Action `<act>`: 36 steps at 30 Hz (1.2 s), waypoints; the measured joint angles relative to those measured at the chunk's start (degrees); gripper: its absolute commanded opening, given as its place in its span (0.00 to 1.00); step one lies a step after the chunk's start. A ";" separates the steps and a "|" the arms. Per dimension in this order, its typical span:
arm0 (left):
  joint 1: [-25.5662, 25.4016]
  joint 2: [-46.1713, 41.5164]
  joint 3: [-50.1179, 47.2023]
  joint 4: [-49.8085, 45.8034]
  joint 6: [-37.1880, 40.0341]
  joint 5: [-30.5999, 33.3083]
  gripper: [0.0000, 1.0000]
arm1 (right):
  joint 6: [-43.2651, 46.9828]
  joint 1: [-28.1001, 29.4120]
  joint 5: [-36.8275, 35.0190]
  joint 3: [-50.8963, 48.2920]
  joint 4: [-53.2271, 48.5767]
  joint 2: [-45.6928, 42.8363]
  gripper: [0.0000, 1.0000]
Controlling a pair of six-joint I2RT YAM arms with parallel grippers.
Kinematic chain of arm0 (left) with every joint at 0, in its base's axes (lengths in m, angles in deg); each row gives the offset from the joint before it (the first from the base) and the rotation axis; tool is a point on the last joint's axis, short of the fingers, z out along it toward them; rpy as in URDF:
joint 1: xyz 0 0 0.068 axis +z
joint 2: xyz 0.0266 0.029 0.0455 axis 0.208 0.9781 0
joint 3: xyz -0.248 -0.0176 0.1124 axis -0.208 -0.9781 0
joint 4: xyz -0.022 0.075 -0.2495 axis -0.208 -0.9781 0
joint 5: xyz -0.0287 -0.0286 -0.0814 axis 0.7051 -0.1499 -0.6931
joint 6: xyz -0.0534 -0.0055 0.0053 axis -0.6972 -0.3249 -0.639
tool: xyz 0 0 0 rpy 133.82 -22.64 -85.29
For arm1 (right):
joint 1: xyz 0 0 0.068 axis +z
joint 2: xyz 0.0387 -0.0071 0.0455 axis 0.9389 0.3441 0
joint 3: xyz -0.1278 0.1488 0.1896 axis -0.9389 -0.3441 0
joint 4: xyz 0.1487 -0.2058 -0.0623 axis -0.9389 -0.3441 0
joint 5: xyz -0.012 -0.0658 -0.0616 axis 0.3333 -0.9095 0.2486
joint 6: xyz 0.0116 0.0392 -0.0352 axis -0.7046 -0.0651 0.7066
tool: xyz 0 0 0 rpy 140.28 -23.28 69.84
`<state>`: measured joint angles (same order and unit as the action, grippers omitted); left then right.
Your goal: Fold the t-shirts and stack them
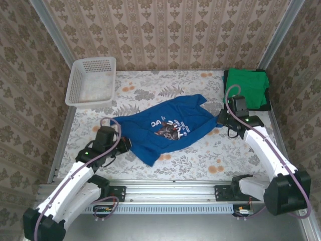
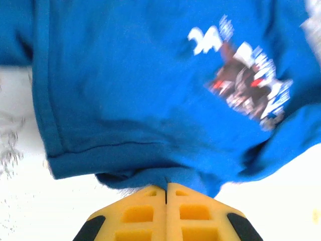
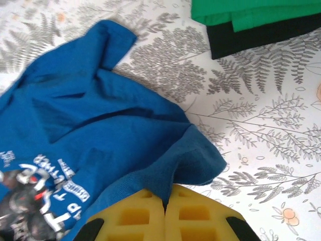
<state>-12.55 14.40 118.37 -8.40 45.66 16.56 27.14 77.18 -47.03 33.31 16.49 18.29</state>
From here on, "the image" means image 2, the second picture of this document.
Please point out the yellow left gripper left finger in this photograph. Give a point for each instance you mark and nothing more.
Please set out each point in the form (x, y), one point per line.
(140, 218)

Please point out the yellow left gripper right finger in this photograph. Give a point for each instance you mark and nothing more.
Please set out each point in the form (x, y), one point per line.
(198, 218)

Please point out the blue printed t-shirt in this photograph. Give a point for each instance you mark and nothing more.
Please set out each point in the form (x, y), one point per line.
(125, 75)

